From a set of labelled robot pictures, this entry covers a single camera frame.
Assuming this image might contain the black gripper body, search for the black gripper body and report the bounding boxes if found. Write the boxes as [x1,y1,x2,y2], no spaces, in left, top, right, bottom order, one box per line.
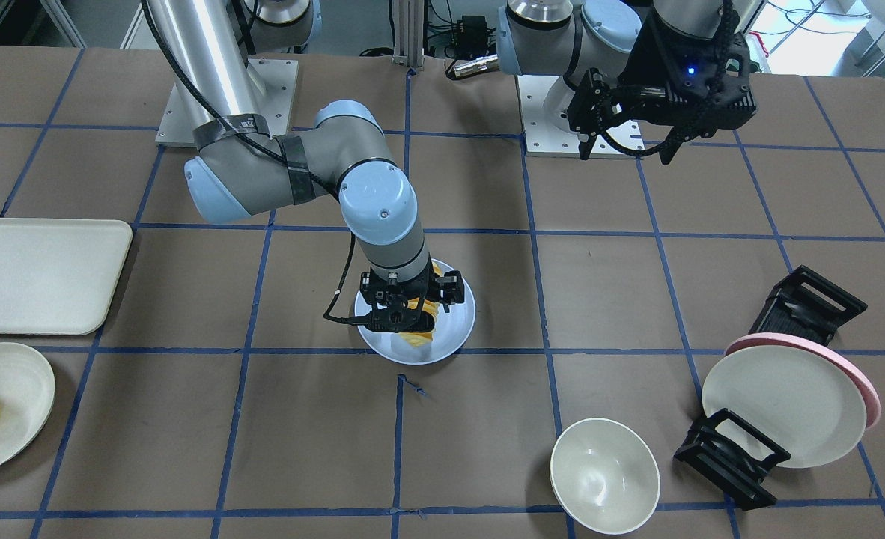
[358,272,466,333]
[566,15,757,165]

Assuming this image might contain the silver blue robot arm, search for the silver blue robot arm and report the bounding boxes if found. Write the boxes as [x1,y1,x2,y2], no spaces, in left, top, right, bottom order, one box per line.
[141,1,756,291]
[446,1,756,164]

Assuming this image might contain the cream plate in rack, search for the cream plate in rack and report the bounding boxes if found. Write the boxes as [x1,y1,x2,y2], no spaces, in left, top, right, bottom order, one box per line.
[702,346,866,469]

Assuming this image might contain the black plate rack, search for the black plate rack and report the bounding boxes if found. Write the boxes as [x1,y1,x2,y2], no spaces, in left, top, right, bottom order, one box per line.
[675,265,883,511]

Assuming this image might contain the pink plate in rack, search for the pink plate in rack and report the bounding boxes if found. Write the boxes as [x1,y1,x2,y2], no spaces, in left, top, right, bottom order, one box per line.
[723,332,883,430]

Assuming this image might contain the cream round plate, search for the cream round plate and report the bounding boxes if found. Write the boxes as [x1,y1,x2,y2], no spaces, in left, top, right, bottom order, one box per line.
[0,342,55,466]

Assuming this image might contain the cream bowl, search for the cream bowl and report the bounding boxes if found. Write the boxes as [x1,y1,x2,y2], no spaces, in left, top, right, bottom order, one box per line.
[550,418,661,535]

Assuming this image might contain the cream rectangular tray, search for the cream rectangular tray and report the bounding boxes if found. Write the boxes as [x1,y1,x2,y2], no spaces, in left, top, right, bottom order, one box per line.
[0,218,133,335]

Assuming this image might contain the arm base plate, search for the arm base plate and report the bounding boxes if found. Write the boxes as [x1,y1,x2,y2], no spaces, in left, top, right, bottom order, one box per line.
[517,76,645,159]
[155,58,299,149]

